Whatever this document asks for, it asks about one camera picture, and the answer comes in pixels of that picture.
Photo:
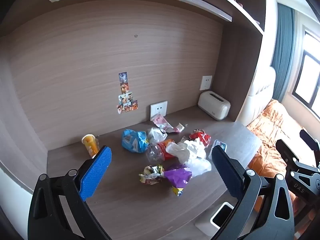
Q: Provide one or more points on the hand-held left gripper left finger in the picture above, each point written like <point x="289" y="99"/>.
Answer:
<point x="96" y="170"/>

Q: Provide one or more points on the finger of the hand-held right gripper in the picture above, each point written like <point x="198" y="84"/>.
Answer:
<point x="287" y="151"/>
<point x="310" y="142"/>

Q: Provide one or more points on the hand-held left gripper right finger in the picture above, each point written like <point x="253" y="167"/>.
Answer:
<point x="230" y="172"/>

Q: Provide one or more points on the clear plastic bag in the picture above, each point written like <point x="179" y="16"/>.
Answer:
<point x="198" y="166"/>

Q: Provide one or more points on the white cloth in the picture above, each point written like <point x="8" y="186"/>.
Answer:
<point x="187" y="150"/>

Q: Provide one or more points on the white waste bin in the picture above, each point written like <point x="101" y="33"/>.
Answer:
<point x="215" y="227"/>

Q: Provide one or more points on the orange paper cup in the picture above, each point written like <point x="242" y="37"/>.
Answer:
<point x="90" y="145"/>

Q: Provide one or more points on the bed with orange sheet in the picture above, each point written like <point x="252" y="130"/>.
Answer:
<point x="270" y="130"/>

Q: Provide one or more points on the small blue and white packet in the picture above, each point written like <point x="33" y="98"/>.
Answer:
<point x="220" y="143"/>

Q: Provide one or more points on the blue snack bag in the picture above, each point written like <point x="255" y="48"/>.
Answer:
<point x="132" y="141"/>

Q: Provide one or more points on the red snack bag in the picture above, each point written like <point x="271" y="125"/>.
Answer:
<point x="200" y="137"/>

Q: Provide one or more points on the purple foil wrapper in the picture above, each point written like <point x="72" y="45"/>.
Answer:
<point x="178" y="175"/>

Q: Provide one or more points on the crumpled colourful wrapper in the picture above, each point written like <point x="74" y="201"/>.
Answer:
<point x="151" y="174"/>

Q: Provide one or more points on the dark framed window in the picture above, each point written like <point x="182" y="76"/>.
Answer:
<point x="308" y="80"/>

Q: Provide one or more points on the cream padded headboard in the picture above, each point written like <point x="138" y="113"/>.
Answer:
<point x="260" y="92"/>

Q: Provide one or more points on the plastic bottle with orange label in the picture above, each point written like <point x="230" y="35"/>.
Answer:
<point x="160" y="152"/>

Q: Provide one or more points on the crumpled white plastic bag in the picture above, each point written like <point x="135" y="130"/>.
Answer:
<point x="156" y="135"/>

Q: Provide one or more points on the cream tissue box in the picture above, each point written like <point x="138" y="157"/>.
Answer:
<point x="212" y="105"/>

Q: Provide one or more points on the cluster of cartoon stickers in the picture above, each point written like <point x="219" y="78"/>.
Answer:
<point x="126" y="100"/>

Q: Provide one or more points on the pink and white wrapper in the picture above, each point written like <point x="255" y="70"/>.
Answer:
<point x="162" y="123"/>

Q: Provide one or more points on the grey blue curtain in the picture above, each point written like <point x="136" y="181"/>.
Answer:
<point x="283" y="55"/>

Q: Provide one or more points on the wooden shelf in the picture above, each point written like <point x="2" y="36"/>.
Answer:
<point x="250" y="21"/>

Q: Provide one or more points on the white wall socket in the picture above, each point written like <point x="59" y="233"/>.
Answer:
<point x="158" y="110"/>
<point x="206" y="82"/>

